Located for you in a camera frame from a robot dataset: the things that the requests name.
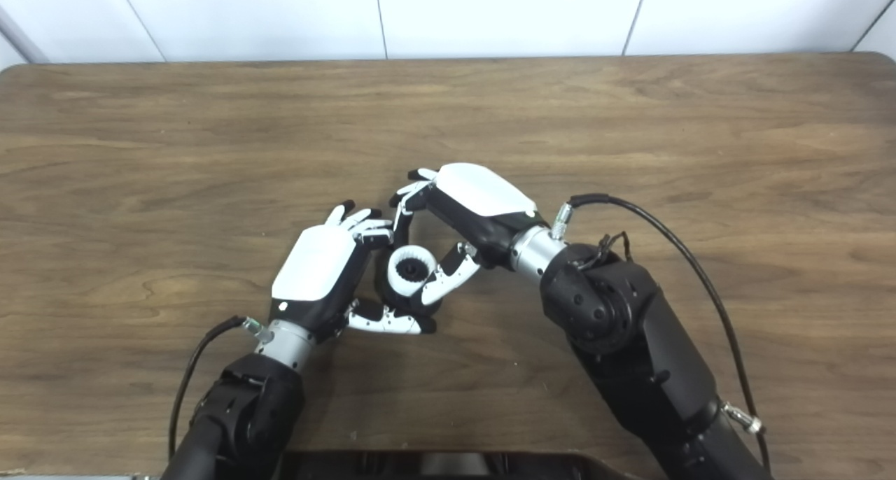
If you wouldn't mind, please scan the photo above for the white ring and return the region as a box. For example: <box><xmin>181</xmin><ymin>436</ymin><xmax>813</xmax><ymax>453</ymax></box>
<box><xmin>387</xmin><ymin>245</ymin><xmax>440</xmax><ymax>301</ymax></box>

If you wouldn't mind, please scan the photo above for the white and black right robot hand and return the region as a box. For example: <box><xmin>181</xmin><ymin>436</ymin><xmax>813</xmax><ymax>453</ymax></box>
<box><xmin>388</xmin><ymin>162</ymin><xmax>550</xmax><ymax>307</ymax></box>

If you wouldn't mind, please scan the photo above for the thin black wrist wire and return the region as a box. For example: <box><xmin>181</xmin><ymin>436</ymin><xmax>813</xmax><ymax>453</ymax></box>
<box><xmin>570</xmin><ymin>231</ymin><xmax>632</xmax><ymax>271</ymax></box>

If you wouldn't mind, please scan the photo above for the grey wall corner post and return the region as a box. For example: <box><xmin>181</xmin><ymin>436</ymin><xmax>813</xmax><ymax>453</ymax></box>
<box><xmin>0</xmin><ymin>4</ymin><xmax>51</xmax><ymax>65</ymax></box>

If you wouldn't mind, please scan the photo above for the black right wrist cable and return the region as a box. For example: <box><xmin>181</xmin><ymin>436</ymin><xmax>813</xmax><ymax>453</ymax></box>
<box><xmin>550</xmin><ymin>193</ymin><xmax>773</xmax><ymax>480</ymax></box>

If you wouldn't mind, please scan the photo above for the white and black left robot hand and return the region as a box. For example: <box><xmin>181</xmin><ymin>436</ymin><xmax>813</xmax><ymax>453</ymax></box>
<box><xmin>269</xmin><ymin>200</ymin><xmax>438</xmax><ymax>344</ymax></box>

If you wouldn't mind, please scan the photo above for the round black part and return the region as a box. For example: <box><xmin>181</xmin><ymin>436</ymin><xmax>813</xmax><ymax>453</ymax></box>
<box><xmin>373</xmin><ymin>245</ymin><xmax>439</xmax><ymax>320</ymax></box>

